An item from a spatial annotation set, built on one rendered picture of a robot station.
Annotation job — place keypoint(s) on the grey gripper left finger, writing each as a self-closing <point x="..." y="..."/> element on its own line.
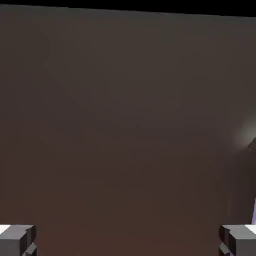
<point x="14" y="242"/>

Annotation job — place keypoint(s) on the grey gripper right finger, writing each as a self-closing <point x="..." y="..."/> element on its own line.
<point x="242" y="243"/>

